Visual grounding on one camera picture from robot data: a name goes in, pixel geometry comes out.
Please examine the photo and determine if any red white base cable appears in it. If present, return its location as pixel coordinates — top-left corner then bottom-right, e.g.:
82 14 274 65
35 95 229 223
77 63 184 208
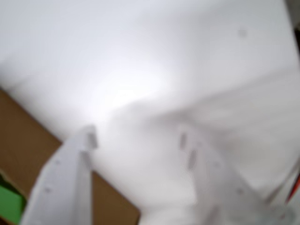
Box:
283 168 300 206

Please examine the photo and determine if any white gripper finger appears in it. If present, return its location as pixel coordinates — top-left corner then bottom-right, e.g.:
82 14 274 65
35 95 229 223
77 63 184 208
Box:
20 125 98 225
177 126 294 225

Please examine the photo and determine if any green cube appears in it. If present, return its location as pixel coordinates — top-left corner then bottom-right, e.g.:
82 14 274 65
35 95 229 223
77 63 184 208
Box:
0 185 26 225

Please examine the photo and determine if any brown cardboard box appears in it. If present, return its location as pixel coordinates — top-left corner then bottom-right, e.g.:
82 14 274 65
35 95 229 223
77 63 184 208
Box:
0 89 141 225

